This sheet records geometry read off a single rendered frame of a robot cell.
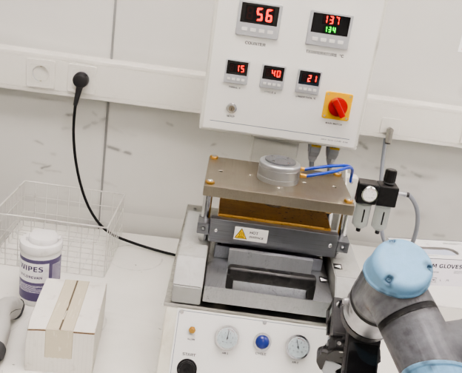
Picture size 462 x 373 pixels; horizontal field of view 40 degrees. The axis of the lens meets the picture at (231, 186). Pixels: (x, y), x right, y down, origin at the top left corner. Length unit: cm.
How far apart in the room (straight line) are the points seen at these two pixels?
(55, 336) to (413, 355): 66
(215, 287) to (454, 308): 70
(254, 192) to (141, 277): 51
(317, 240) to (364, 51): 39
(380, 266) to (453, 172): 107
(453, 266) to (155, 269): 73
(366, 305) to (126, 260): 90
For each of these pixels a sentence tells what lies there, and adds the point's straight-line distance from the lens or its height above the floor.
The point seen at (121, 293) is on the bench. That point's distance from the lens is 148.
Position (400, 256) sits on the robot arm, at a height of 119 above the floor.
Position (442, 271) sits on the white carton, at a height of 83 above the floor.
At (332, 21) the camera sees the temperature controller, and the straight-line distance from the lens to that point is 128.
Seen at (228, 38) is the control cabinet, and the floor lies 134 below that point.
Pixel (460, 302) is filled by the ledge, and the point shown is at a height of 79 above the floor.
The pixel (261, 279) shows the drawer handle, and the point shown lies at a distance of 108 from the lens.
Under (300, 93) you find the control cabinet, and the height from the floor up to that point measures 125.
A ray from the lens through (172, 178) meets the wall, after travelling 172.
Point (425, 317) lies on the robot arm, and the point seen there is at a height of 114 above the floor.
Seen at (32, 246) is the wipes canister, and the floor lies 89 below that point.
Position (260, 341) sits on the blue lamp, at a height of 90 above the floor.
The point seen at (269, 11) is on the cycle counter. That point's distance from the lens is 127.
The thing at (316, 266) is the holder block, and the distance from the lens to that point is 120.
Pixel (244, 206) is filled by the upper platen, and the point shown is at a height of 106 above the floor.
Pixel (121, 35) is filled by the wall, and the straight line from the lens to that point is 165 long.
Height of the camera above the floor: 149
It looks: 20 degrees down
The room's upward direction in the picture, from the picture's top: 8 degrees clockwise
